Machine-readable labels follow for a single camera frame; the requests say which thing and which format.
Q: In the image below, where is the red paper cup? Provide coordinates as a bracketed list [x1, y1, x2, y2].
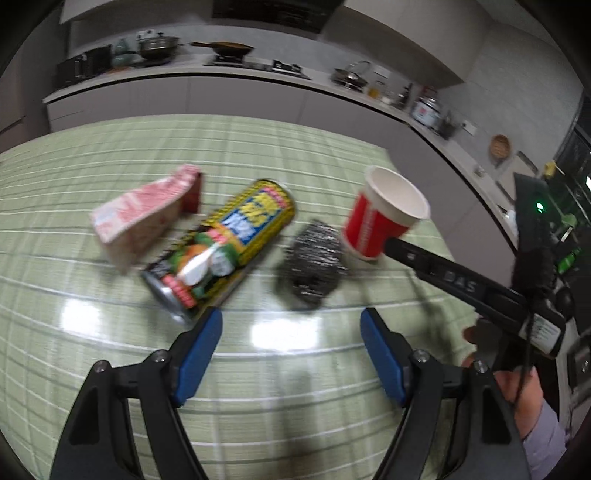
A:
[342, 166, 431, 261]

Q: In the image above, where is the green checked tablecloth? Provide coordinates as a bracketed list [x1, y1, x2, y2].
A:
[0, 114, 513, 480]

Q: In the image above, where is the black range hood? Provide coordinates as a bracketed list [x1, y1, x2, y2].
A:
[212, 0, 345, 34]

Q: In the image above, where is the white rice cooker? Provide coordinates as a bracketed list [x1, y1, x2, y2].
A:
[412, 95, 441, 130]

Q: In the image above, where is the pink white carton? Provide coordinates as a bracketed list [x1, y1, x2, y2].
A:
[91, 165, 204, 273]

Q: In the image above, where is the person's right hand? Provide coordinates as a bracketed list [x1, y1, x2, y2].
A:
[462, 323, 548, 439]

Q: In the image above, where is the round wooden board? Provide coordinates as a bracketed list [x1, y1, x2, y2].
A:
[489, 134, 512, 162]

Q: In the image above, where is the grey kitchen counter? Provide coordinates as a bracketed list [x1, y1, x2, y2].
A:
[43, 55, 522, 259]

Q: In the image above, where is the gas stove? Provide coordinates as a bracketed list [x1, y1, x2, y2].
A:
[203, 53, 311, 80]

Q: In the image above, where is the yellow blue drink can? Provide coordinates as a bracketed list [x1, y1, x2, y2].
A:
[141, 179, 296, 324]

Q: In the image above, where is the teal teapot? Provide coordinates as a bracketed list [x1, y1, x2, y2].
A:
[111, 39, 139, 69]

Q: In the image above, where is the person's right forearm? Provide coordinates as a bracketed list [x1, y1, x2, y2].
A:
[519, 399, 571, 480]

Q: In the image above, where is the pot with glass lid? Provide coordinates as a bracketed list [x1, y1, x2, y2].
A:
[137, 31, 181, 61]

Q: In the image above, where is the steel wool scrubber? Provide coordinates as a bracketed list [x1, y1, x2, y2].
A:
[276, 219, 348, 310]

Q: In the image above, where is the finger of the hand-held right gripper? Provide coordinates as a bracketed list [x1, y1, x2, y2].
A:
[383, 237, 527, 319]

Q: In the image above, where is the black toaster oven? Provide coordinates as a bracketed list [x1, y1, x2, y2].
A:
[56, 46, 114, 86]

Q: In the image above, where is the wok with handle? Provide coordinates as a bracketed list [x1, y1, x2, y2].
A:
[189, 41, 256, 58]

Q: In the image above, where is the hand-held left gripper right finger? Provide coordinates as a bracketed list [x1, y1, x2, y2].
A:
[360, 308, 532, 480]

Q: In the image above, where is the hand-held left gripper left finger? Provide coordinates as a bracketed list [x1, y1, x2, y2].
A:
[48, 307, 223, 480]

